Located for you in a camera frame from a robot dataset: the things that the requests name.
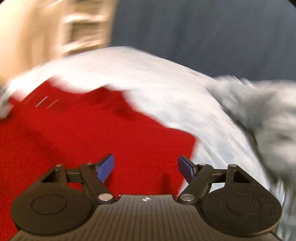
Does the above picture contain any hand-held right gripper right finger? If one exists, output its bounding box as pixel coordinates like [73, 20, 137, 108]
[177, 156, 256, 204]

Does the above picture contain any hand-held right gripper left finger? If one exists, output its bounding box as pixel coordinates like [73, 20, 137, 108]
[40, 154, 116, 205]

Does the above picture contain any red knit sweater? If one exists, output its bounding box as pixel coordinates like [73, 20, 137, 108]
[0, 77, 197, 232]

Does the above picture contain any bed with light blue sheet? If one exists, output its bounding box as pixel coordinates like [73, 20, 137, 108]
[7, 46, 286, 233]

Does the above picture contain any grey-blue fleece blanket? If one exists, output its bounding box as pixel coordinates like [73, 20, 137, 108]
[206, 76, 296, 186]

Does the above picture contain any white shelf unit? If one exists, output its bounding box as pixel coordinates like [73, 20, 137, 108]
[60, 0, 116, 56]

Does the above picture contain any dark blue curtain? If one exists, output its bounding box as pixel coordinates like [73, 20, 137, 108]
[109, 0, 296, 82]

